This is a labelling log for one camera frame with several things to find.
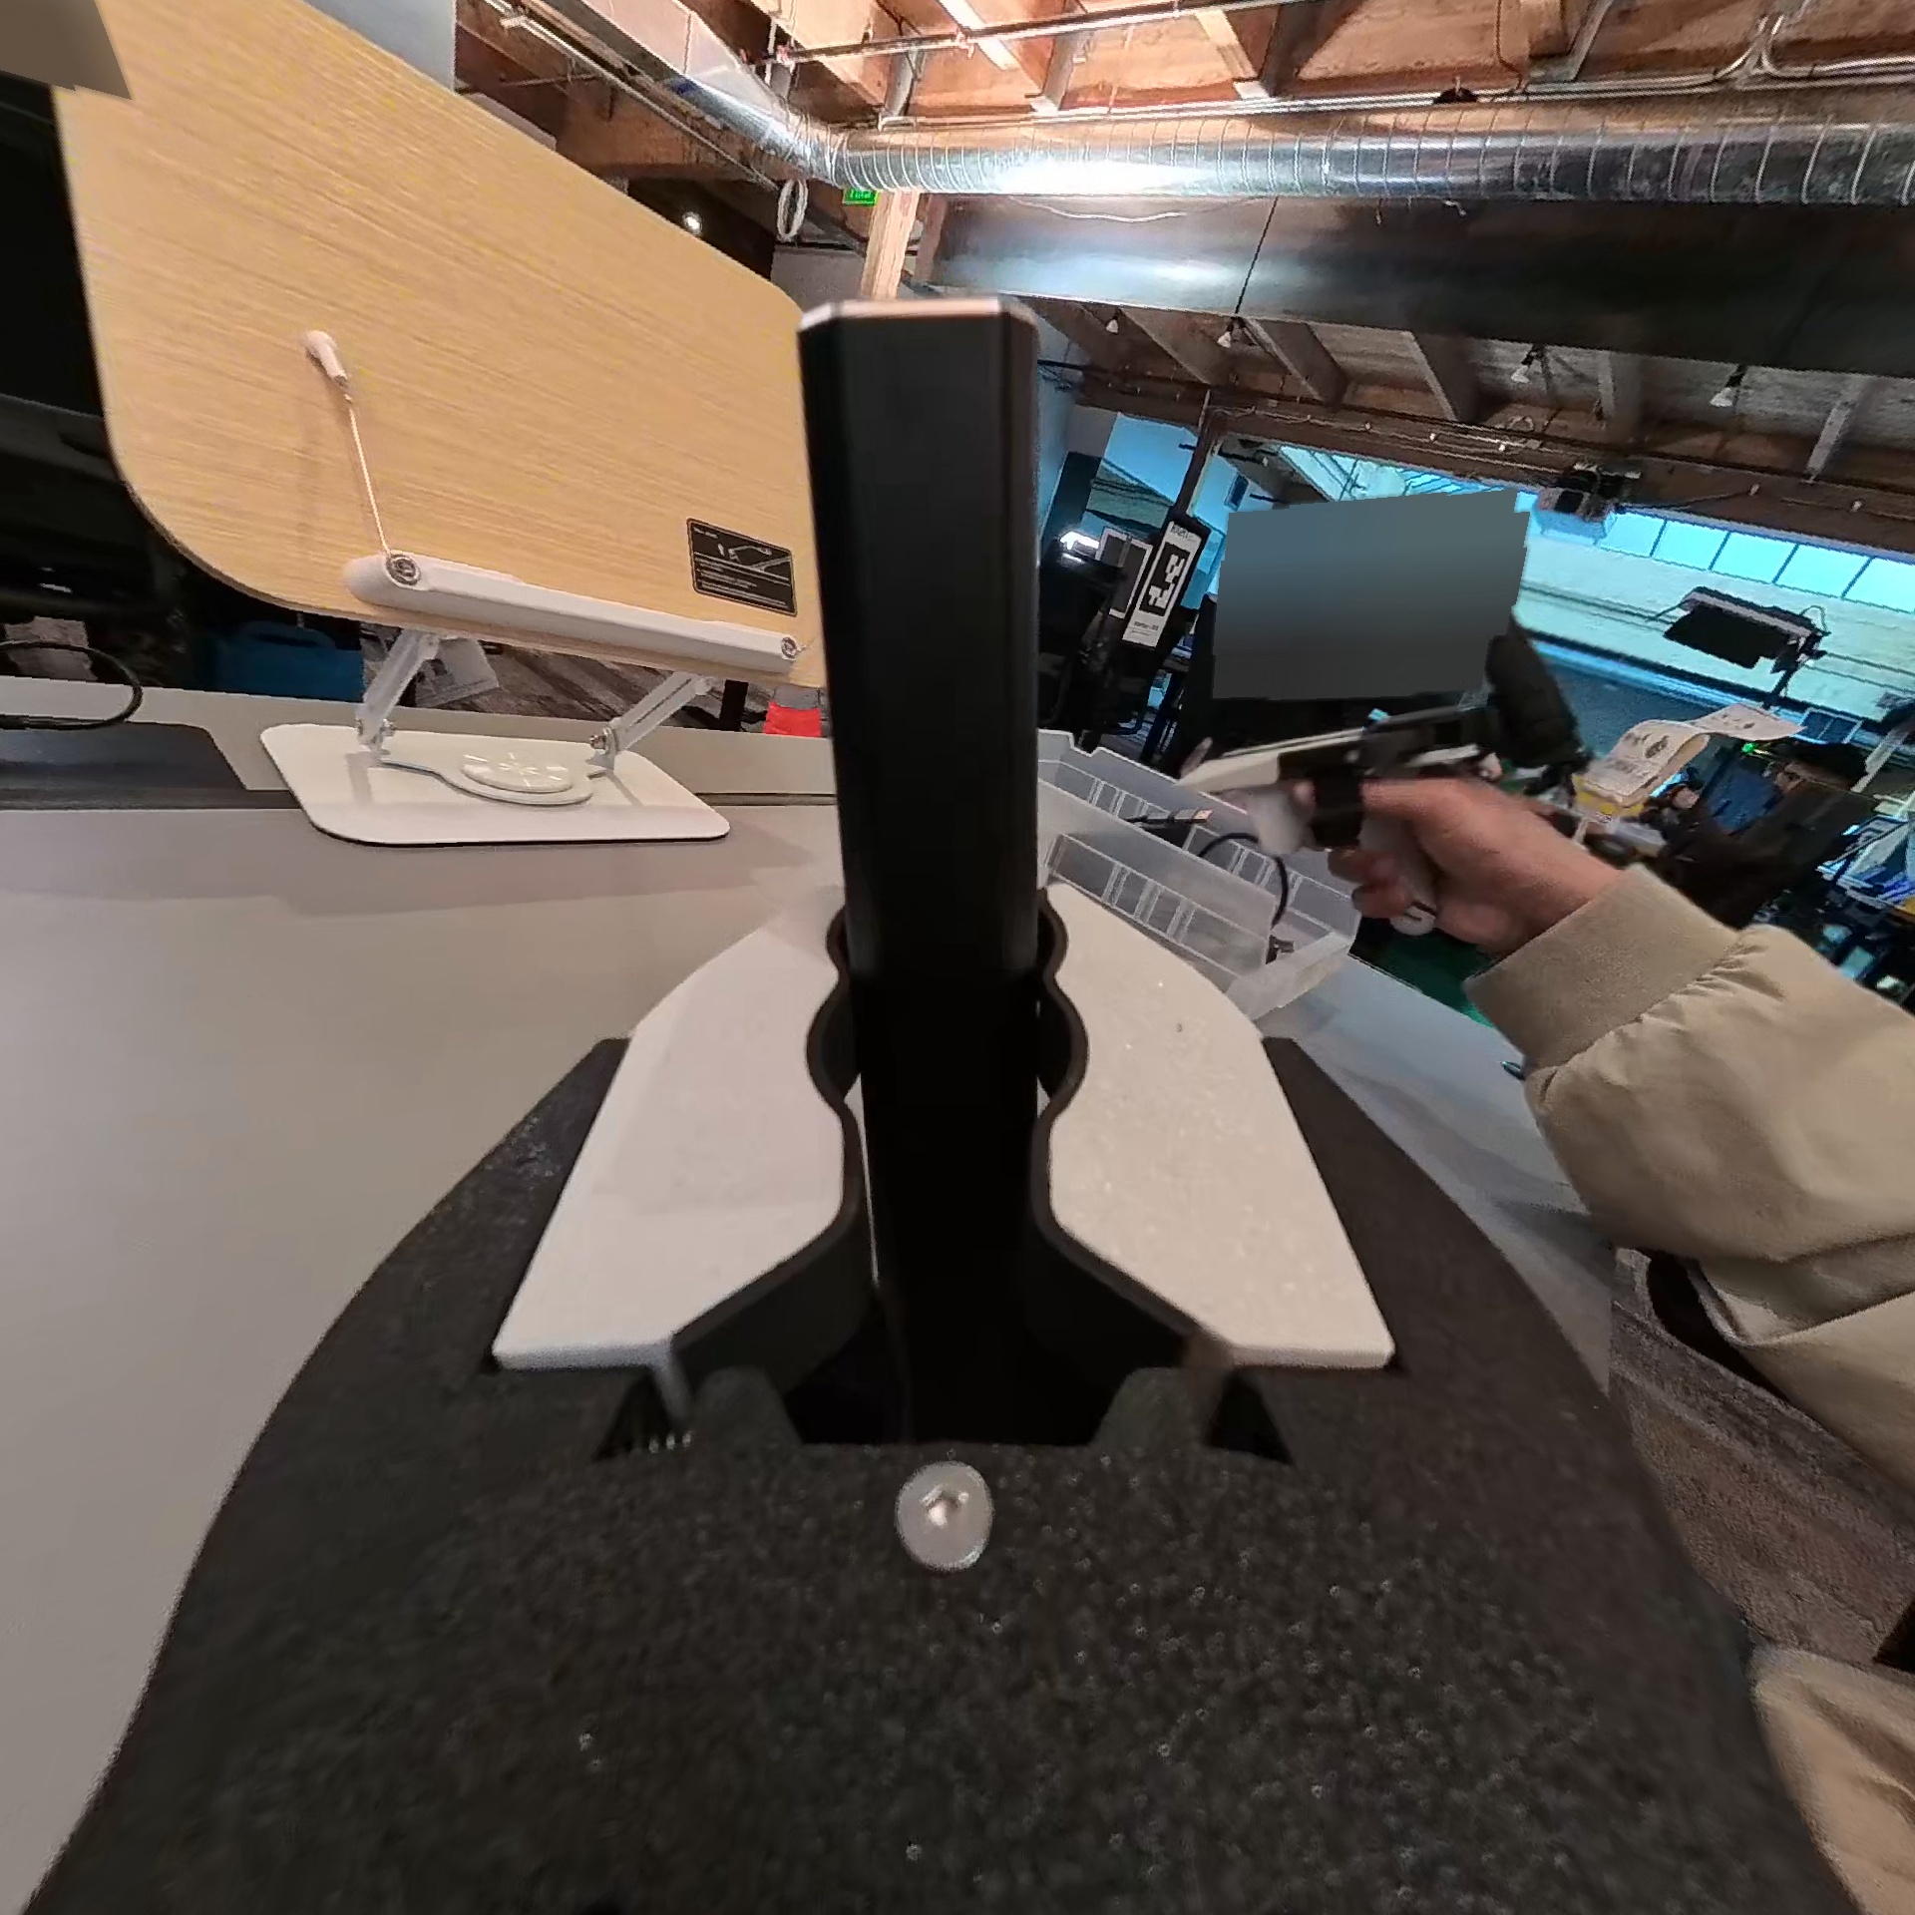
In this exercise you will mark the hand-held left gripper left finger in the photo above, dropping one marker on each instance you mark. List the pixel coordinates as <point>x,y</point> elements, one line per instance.
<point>690,1182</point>

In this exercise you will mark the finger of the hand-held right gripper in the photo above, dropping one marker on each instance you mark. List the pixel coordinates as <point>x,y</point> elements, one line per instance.
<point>1280,817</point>

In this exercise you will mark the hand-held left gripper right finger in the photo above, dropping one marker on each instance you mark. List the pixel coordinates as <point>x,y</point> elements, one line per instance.
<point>1210,1182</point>

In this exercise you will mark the clear plastic bin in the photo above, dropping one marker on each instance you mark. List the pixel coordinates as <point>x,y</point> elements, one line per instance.
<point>1139,899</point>

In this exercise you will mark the black rectangular usb hub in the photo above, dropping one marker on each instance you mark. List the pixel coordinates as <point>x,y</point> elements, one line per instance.
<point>929,748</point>

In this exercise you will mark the person's right hand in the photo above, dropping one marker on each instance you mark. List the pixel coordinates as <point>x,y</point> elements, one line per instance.
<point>1497,866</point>

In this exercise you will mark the black framed marker sign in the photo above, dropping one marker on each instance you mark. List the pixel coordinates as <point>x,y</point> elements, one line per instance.
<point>1159,585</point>

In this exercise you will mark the ceiling projector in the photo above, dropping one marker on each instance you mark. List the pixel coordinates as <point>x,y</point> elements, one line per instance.
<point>1584,494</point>

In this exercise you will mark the black monitor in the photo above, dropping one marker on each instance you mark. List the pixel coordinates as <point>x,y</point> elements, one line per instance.
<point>1735,627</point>

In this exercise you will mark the orange traffic cone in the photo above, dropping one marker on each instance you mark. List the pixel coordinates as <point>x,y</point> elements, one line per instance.
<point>794,714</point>

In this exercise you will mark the wooden book stand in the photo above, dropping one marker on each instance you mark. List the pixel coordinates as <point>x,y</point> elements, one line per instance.
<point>449,375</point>

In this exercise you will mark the silver spiral air duct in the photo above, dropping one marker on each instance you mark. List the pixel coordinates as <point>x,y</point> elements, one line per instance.
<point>1345,157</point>

